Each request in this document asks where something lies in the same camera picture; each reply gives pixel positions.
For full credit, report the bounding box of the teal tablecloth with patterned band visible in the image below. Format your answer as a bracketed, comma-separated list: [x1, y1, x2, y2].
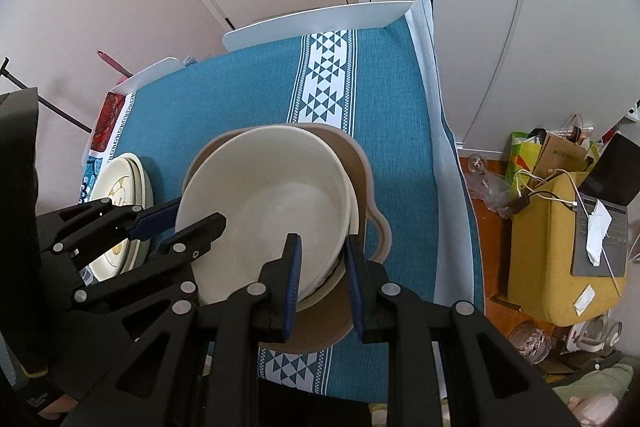
[80, 0, 487, 402]

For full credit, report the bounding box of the yellow armchair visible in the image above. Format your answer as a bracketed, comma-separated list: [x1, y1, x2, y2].
[509, 171, 629, 327]

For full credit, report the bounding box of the pink plush toy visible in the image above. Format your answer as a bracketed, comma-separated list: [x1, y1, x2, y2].
[566, 393, 622, 424]

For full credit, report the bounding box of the black thin rod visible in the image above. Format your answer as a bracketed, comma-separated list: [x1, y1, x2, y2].
[0, 56, 97, 135]

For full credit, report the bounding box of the grey laptop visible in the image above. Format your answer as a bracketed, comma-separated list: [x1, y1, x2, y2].
[570, 133, 640, 279]

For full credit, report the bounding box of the white cable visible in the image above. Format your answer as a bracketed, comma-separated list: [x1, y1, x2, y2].
[514, 168, 593, 210]

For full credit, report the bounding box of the green and yellow bag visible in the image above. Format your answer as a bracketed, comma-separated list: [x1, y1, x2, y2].
[506, 131, 550, 198]

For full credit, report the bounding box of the white plate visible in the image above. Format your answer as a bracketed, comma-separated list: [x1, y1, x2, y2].
[125, 154, 155, 260]

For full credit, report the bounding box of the white wardrobe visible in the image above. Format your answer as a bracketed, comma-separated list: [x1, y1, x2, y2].
[347, 0, 640, 155]

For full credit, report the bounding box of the glass jar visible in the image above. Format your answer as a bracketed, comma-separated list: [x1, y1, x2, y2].
[509, 321, 552, 364]

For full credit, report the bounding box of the cream bowl with grey-green outside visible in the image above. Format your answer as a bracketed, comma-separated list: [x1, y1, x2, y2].
[175, 125, 350, 305]

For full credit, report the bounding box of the pale green cushion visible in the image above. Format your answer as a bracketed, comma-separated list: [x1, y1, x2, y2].
[549, 363, 637, 427]

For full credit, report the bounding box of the white crumpled paper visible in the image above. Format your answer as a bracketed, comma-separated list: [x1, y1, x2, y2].
[584, 198, 614, 267]

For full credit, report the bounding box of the clear drinking glass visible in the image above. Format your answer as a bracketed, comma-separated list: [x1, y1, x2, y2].
[466, 153, 490, 176]

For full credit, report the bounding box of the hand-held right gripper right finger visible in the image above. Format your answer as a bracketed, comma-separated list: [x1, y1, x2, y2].
[345, 234, 581, 427]

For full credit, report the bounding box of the clear plastic bag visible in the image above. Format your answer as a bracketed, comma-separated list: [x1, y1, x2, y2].
[469, 171, 517, 219]

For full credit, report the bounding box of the brown paper bag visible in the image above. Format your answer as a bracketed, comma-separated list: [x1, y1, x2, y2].
[531, 131, 595, 182]

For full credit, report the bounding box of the white table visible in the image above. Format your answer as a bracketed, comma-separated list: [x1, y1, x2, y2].
[111, 0, 422, 94]

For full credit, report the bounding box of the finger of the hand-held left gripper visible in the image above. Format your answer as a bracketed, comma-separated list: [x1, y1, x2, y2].
[74, 212, 227, 309]
[37, 198, 184, 259]

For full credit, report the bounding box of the black charger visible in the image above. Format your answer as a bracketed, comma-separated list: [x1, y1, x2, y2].
[509, 193, 535, 219]

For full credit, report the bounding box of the person's left hand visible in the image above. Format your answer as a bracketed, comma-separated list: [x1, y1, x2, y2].
[37, 394, 79, 421]

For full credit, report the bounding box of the white kettle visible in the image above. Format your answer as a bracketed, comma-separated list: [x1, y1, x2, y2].
[564, 313, 624, 359]

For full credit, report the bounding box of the pink plastic stick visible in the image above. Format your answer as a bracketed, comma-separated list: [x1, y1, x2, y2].
[96, 50, 135, 78]

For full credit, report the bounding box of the beige plastic basin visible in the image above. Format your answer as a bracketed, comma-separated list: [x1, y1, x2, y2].
[181, 123, 394, 354]

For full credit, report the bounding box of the white paper label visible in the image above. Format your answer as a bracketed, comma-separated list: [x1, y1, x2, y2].
[573, 286, 598, 315]

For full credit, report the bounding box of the floral printed cloth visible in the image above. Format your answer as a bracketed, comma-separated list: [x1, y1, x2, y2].
[79, 91, 125, 205]

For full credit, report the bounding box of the cream plate with yellow print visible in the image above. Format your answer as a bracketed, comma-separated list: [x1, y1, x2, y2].
[88, 152, 147, 284]

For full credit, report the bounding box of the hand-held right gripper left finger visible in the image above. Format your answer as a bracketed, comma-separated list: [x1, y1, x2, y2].
[60, 233, 303, 427]

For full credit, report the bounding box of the light grey tablecloth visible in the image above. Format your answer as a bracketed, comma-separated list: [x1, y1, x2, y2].
[407, 0, 480, 308]

